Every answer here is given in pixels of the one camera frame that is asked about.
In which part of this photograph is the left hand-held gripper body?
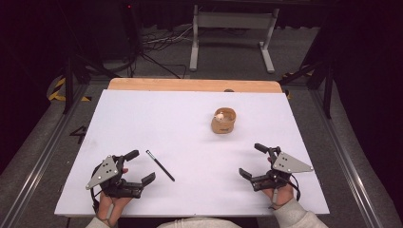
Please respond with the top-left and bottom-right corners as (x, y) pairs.
(85, 154), (144, 200)

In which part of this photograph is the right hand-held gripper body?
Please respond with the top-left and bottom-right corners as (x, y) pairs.
(250, 145), (315, 193)

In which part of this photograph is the black pen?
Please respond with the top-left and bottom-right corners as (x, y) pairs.
(145, 149), (176, 182)

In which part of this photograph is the wooden pen holder cup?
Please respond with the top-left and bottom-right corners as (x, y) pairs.
(210, 106), (238, 135)

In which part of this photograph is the person's right hand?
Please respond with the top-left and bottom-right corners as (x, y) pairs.
(261, 157), (296, 211)

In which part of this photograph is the person's left hand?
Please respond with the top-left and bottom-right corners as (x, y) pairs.
(96, 167), (133, 228)

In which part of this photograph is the white table board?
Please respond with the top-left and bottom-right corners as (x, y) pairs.
(54, 89), (331, 219)

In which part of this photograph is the yellow black floor tape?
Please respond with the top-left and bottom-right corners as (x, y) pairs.
(282, 70), (315, 100)
(47, 77), (93, 103)

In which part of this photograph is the person's torso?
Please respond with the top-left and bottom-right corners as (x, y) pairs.
(156, 217), (242, 228)

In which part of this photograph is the black tripod stand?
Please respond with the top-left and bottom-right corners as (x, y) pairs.
(61, 51), (122, 115)
(278, 60), (335, 120)

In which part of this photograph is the wooden table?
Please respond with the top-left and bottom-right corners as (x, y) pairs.
(107, 77), (283, 94)

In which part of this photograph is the black equipment with red light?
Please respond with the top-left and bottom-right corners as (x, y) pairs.
(120, 0), (144, 62)

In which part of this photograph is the grey metal stand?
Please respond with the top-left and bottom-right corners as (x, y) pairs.
(188, 4), (280, 74)

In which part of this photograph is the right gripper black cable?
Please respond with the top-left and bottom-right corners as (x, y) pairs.
(284, 173), (302, 202)

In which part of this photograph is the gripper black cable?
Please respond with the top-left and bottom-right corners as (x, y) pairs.
(89, 169), (103, 214)
(284, 173), (302, 202)

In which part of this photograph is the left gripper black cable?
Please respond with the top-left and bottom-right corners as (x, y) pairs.
(89, 169), (103, 214)

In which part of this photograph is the aluminium floor rail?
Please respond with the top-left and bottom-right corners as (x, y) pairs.
(308, 88), (385, 228)
(0, 84), (90, 228)

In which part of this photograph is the black floor cable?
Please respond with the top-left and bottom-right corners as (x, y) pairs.
(139, 52), (188, 80)

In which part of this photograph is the bundle of floor cables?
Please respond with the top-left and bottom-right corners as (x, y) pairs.
(141, 24), (195, 52)

